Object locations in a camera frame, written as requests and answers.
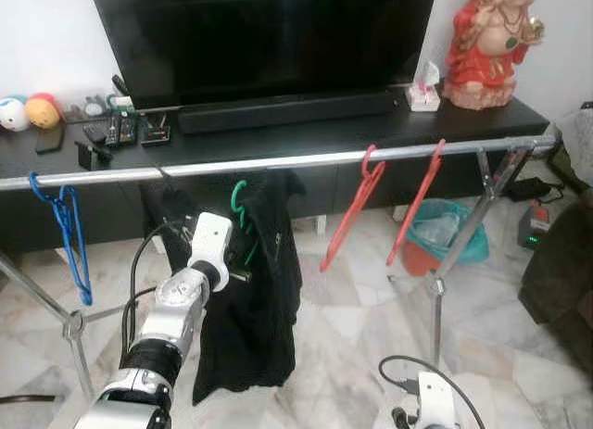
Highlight black shirt green print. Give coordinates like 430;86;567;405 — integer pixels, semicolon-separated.
191;169;308;405

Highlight green plastic hanger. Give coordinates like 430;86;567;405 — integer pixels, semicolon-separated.
229;179;262;265

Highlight blue plastic hanger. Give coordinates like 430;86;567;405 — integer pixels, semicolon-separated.
28;171;95;308

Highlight silver metal clothes rack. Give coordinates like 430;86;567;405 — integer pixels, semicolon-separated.
0;134;562;402

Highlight black TV console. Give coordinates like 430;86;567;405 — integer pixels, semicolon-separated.
0;94;552;259

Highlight black box red buttons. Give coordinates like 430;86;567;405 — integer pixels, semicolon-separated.
139;113;173;148

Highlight black soundbar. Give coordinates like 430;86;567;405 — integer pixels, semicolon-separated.
178;90;398;136

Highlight long black remote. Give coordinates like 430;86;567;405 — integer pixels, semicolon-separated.
119;113;139;145
104;113;122;148

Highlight black phone stand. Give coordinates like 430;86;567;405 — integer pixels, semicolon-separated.
76;139;115;171

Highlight small black remote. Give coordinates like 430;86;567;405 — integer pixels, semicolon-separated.
82;122;108;144

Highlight green white mug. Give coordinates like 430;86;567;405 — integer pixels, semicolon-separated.
107;73;136;112

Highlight small grey figurine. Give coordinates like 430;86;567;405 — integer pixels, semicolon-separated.
83;95;106;118

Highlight orange bin teal liner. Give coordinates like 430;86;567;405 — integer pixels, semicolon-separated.
400;198;491;278

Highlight black phone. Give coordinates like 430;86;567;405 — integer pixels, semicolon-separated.
35;122;67;155

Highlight dark grey fabric sofa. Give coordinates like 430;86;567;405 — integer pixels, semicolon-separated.
517;196;593;376

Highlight black flat television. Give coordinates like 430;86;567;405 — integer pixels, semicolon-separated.
88;0;438;109

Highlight grey cloth covered side table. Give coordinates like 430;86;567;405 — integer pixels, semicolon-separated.
559;108;593;185

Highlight yellow red round plush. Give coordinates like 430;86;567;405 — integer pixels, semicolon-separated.
25;92;63;130

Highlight pink white tissue box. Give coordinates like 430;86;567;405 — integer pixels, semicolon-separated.
408;59;443;113

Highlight black red floor device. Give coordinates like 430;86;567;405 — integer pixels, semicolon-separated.
523;201;554;251

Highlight white blue round plush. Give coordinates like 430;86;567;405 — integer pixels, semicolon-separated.
0;95;32;132

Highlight black power adapter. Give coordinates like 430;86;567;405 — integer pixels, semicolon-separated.
505;176;553;204

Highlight red gold Buddha statue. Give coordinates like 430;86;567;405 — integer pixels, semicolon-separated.
442;0;547;111

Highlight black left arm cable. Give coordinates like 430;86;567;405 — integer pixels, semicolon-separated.
120;220;197;367

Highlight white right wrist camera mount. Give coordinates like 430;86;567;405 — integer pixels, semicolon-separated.
416;371;458;429

